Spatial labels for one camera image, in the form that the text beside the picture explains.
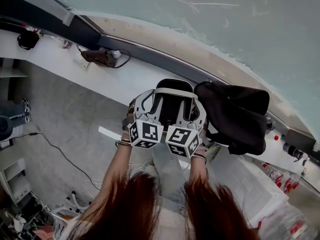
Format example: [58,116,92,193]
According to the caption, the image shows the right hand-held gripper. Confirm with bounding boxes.
[164,96,208,159]

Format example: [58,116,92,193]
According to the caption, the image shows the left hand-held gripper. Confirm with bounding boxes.
[127,88,166,150]

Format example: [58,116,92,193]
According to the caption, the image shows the black white-rimmed container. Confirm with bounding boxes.
[152,78,200,125]

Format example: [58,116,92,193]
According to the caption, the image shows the person's right forearm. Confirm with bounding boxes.
[186,143,210,187]

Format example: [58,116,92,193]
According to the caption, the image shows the person's left forearm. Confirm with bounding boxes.
[82,138,133,225]

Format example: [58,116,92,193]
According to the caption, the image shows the person's left hand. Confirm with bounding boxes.
[121,101,137,142]

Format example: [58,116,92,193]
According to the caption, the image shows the black fabric bag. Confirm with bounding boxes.
[193,80,271,156]

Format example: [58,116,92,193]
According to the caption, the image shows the black wrist band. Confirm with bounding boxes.
[192,152,208,164]

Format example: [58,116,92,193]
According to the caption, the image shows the person's grey trousers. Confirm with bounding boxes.
[146,142,192,211]

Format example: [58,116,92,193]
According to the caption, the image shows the brown pouch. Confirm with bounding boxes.
[80,49,118,69]

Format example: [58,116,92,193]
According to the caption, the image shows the white paper slip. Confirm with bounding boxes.
[74,55,90,71]

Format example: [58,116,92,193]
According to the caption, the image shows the white printed paper sheet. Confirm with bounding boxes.
[206,155,291,229]

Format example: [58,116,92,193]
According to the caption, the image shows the clear plastic bottle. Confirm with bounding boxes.
[50,35,74,51]

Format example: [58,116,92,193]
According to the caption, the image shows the red label bottles pack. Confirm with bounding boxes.
[258,160,301,195]

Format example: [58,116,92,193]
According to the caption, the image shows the metal cylinder tool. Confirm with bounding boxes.
[283,142,311,163]

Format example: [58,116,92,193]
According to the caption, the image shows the person's white shirt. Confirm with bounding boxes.
[62,205,253,240]

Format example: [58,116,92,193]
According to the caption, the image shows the small black bag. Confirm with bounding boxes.
[16,30,41,51]

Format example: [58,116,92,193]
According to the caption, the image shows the red label bottle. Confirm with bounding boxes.
[21,23,43,36]

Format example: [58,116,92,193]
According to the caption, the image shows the clear plastic bag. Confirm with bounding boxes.
[258,200,320,240]

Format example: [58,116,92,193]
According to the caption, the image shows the white shelf unit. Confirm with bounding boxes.
[0,157,32,206]

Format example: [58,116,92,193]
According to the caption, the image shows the gold wrist bracelets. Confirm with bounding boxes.
[114,135,133,148]

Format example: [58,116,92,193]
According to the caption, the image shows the black charger cable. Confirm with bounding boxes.
[106,48,132,69]

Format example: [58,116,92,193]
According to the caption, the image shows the white floor cable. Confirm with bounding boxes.
[81,177,104,191]

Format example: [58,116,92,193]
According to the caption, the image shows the black floor cable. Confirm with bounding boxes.
[9,132,101,188]

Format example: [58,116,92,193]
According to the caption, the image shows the white tube frame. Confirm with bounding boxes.
[51,190,91,235]

